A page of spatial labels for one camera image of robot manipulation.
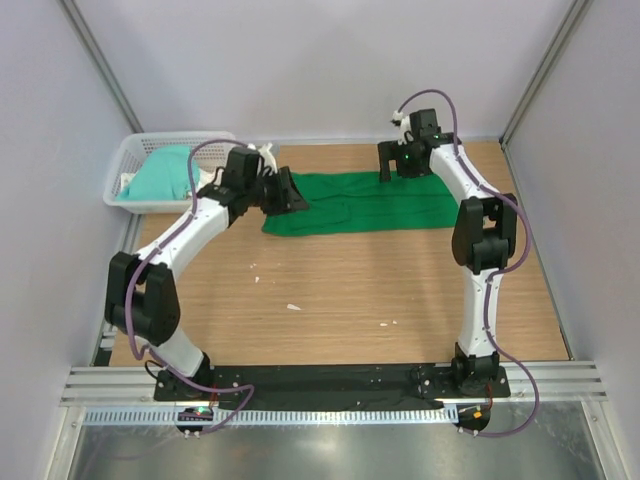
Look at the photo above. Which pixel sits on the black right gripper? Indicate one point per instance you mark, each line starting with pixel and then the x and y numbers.
pixel 390 150

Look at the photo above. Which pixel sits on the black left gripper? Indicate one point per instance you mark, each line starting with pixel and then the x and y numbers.
pixel 291 199

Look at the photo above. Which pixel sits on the green t shirt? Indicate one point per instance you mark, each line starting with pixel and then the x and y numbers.
pixel 358 202

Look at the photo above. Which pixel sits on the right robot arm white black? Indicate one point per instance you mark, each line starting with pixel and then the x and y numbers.
pixel 483 239

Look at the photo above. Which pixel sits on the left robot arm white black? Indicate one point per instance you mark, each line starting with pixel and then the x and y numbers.
pixel 141 296

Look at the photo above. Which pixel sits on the white t shirt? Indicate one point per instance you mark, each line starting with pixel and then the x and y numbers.
pixel 204 178

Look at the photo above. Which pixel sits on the teal t shirt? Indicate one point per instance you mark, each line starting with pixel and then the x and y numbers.
pixel 162 177

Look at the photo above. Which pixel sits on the white plastic basket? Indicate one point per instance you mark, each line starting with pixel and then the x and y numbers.
pixel 209 150

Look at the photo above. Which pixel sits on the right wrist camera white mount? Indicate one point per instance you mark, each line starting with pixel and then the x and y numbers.
pixel 402 122

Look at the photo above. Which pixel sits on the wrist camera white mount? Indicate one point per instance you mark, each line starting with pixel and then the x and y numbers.
pixel 267 153
pixel 402 122

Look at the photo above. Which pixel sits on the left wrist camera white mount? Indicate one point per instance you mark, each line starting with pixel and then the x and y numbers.
pixel 267 153

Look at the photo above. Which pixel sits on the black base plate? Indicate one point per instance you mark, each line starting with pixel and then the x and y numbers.
pixel 337 388

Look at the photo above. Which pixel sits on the white slotted cable duct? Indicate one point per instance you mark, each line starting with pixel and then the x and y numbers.
pixel 197 417

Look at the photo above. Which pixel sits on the aluminium frame rail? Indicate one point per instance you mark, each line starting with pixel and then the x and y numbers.
pixel 109 386

